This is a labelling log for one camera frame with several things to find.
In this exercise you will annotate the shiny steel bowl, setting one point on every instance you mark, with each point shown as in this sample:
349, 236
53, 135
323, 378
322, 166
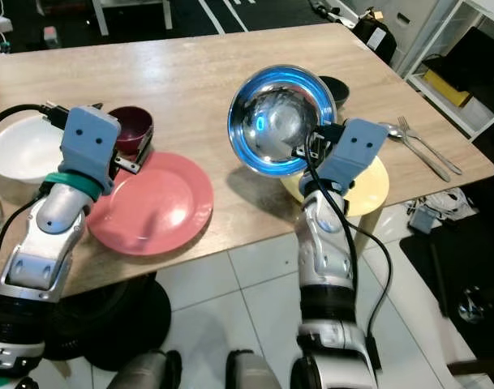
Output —
279, 121

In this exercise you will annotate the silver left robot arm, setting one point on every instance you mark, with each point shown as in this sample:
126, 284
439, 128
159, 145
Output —
40, 251

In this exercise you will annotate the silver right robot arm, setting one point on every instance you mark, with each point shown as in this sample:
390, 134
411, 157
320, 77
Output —
328, 259

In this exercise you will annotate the dark red bowl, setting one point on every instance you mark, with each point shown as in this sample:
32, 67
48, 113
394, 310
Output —
133, 121

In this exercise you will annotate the pink plate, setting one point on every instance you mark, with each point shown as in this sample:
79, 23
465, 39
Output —
157, 203

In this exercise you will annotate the black bowl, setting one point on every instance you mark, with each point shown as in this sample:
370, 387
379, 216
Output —
336, 89

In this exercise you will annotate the yellow plate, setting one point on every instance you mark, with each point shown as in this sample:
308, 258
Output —
372, 190

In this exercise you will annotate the white bowl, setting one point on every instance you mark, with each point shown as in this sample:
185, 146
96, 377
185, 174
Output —
27, 150

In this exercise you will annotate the light wooden table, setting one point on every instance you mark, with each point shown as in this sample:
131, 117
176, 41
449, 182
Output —
198, 73

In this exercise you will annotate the black bag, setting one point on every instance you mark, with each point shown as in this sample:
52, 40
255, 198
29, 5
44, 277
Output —
375, 36

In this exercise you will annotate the white shelf rack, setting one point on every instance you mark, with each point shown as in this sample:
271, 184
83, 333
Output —
441, 49

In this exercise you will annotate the round black stool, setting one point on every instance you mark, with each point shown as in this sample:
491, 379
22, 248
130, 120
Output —
109, 324

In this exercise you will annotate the silver left robot leg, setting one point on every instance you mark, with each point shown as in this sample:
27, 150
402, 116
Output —
149, 373

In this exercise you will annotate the silver robot leg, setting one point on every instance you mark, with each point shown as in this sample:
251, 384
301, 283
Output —
253, 373
149, 373

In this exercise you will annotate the silver right robot leg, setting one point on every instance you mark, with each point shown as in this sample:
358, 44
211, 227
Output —
253, 373

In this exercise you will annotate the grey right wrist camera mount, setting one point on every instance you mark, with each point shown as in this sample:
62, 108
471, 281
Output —
356, 150

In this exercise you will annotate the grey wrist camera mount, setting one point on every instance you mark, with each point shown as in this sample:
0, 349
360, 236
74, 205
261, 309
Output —
88, 142
356, 150

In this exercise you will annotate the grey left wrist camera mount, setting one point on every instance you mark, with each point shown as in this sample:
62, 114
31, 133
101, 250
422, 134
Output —
88, 142

